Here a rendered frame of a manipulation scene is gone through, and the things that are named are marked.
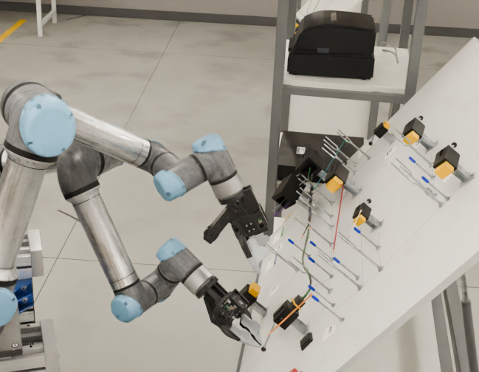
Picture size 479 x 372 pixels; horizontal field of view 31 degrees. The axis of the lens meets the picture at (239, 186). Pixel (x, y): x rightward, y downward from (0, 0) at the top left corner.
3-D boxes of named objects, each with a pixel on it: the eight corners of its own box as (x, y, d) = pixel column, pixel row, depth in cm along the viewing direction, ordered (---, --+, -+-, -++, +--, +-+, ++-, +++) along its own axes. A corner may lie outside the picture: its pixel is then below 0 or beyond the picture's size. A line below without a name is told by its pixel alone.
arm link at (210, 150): (182, 146, 207) (212, 130, 210) (201, 185, 210) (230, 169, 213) (194, 147, 200) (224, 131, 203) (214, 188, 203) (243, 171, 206)
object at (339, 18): (285, 75, 298) (289, 21, 290) (288, 57, 319) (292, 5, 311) (373, 82, 296) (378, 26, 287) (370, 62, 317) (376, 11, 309)
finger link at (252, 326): (266, 340, 217) (240, 314, 219) (259, 347, 222) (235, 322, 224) (274, 332, 219) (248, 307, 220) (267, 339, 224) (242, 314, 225)
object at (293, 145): (272, 180, 314) (274, 164, 311) (280, 145, 345) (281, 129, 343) (362, 189, 310) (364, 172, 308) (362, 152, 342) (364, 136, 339)
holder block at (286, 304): (284, 322, 222) (272, 314, 221) (298, 308, 221) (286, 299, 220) (284, 330, 218) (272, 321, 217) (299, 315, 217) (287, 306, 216)
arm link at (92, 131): (-22, 105, 190) (147, 176, 221) (-8, 121, 181) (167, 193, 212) (1, 59, 188) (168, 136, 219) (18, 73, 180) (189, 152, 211)
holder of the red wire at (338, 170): (367, 171, 268) (342, 150, 266) (360, 195, 258) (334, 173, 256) (356, 180, 271) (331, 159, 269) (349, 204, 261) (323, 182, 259)
